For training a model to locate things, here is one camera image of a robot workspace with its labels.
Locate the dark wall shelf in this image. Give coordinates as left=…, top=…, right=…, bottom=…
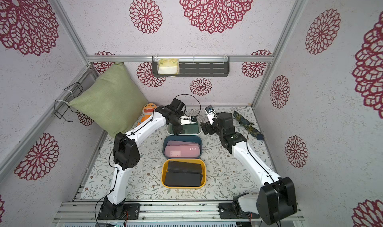
left=152, top=56, right=230, bottom=78

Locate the yellow storage box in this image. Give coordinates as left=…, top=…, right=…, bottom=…
left=161, top=158, right=206, bottom=189

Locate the teal storage box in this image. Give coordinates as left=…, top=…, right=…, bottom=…
left=162, top=135, right=202, bottom=159

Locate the green square pillow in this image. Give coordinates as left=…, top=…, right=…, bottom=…
left=69, top=62, right=149, bottom=137

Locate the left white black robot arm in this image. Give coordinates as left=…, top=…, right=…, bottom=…
left=96, top=98, right=196, bottom=220

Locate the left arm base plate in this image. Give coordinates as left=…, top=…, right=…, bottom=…
left=97, top=203, right=141, bottom=220

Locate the folded dark floral umbrella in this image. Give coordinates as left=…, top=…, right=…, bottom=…
left=233, top=111, right=265, bottom=141

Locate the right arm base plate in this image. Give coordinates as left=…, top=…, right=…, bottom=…
left=218, top=202, right=260, bottom=220

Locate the black pencil case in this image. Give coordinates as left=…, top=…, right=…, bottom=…
left=168, top=161, right=202, bottom=174
left=164, top=172, right=202, bottom=187

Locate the white storage box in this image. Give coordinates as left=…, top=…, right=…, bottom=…
left=166, top=120, right=203, bottom=136

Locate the orange shark plush toy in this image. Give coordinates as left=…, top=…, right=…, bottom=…
left=139, top=103, right=157, bottom=124

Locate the black wire wall rack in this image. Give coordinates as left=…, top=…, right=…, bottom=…
left=53, top=82, right=83, bottom=122

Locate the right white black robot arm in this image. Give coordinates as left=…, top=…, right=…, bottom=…
left=201, top=106, right=298, bottom=227

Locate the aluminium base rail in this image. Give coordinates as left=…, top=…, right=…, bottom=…
left=53, top=201, right=249, bottom=223

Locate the yellow white sponge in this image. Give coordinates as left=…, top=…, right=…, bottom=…
left=158, top=58, right=180, bottom=75

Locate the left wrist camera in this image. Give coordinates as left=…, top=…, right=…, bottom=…
left=180, top=116, right=197, bottom=125

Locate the pink pencil case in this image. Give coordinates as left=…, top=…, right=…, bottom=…
left=164, top=145, right=200, bottom=158
left=166, top=140, right=200, bottom=148

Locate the green pencil case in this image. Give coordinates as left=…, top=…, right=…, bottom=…
left=168, top=123, right=200, bottom=134

